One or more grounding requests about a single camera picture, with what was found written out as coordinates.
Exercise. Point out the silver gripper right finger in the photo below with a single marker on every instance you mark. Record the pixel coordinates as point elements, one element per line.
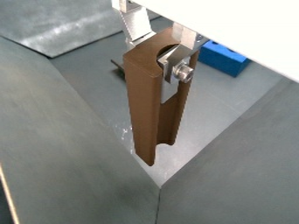
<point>175,60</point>

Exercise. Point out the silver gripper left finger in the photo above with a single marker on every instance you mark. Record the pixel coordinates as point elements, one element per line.
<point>135,20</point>

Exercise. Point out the brown arch prism block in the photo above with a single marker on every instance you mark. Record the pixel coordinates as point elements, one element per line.
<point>155,119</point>

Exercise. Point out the blue shape sorting board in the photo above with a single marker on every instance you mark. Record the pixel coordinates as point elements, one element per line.
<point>223,59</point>

